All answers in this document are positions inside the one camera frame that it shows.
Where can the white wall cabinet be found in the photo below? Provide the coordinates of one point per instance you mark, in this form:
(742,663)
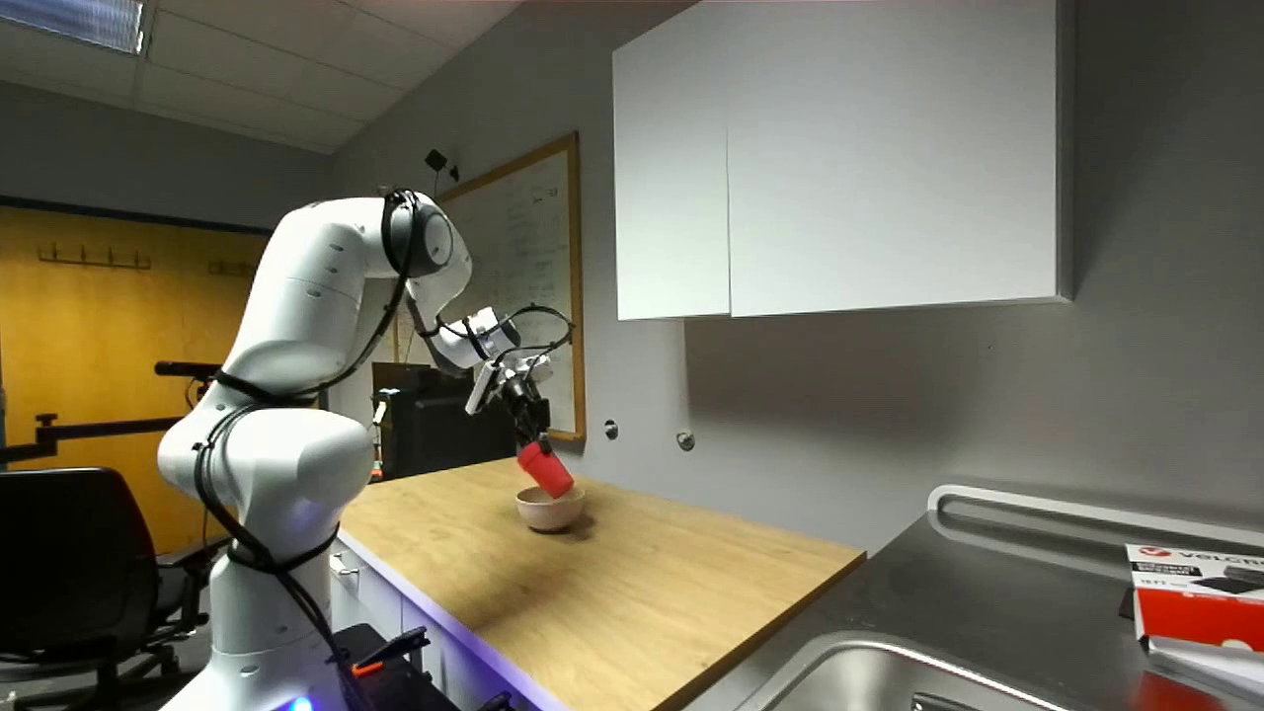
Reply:
(837,154)

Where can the white ceramic bowl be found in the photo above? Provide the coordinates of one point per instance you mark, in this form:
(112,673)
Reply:
(541,511)

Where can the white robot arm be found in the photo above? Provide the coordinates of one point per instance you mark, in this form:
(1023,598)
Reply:
(276,468)

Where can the black box on table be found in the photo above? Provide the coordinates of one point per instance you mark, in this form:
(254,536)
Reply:
(425,420)

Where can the red and white box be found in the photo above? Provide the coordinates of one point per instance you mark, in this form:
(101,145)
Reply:
(1197,594)

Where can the stainless steel sink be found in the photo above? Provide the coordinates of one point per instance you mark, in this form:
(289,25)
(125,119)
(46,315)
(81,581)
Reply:
(861,673)

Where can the black office chair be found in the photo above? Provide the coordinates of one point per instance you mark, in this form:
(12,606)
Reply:
(81,581)

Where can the ceiling light panel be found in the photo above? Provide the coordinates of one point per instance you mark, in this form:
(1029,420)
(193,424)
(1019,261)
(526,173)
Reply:
(114,25)

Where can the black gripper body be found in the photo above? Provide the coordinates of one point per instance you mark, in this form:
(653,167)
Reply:
(521,401)

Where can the whiteboard with wooden frame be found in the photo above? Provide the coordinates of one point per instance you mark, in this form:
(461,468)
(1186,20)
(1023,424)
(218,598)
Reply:
(521,232)

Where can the round grey wall fitting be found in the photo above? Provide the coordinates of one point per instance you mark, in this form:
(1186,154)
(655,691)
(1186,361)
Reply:
(686,440)

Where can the white wire dish rack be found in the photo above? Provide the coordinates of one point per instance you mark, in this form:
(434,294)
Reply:
(1097,514)

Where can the red plastic cup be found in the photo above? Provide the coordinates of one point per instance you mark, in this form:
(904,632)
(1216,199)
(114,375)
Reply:
(545,468)

